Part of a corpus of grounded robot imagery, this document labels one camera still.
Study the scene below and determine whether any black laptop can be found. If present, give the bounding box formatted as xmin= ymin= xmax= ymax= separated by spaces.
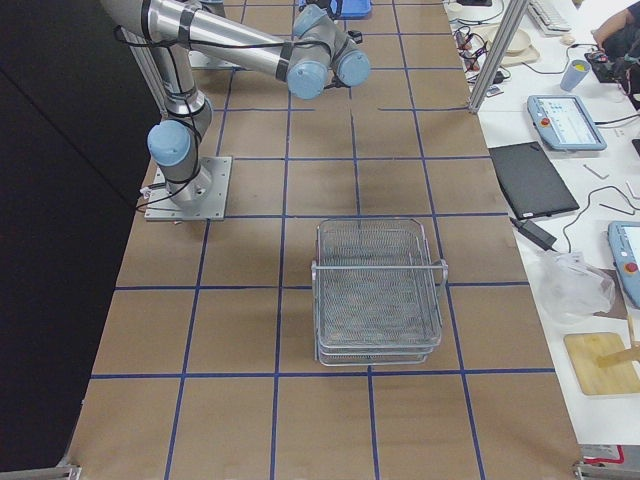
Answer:
xmin=489 ymin=142 xmax=579 ymax=220

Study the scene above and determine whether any black power adapter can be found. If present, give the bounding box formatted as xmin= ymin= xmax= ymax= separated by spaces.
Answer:
xmin=509 ymin=217 xmax=557 ymax=251

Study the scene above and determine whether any blue plastic tray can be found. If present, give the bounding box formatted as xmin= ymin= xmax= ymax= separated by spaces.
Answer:
xmin=298 ymin=0 xmax=374 ymax=20

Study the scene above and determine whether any clear plastic bag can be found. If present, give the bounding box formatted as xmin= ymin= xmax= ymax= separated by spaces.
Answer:
xmin=534 ymin=251 xmax=615 ymax=317

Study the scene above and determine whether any teach pendant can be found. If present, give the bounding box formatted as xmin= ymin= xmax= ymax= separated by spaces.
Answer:
xmin=607 ymin=221 xmax=640 ymax=308
xmin=526 ymin=95 xmax=607 ymax=151

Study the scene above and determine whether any beige plate on tray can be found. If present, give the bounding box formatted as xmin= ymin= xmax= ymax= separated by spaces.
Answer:
xmin=500 ymin=29 xmax=540 ymax=67

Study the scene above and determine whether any wooden board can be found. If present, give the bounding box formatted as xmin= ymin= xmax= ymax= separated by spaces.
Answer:
xmin=564 ymin=332 xmax=639 ymax=396

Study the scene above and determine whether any blue cup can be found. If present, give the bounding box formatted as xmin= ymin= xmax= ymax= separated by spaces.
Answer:
xmin=560 ymin=59 xmax=591 ymax=92

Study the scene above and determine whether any wire mesh shelf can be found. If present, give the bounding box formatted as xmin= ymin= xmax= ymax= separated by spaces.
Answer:
xmin=311 ymin=218 xmax=448 ymax=366

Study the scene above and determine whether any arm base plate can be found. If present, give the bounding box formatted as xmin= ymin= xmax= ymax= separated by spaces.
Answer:
xmin=144 ymin=156 xmax=233 ymax=222
xmin=189 ymin=51 xmax=236 ymax=70

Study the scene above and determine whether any aluminium frame post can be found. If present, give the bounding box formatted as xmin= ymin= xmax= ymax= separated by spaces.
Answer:
xmin=468 ymin=0 xmax=528 ymax=114

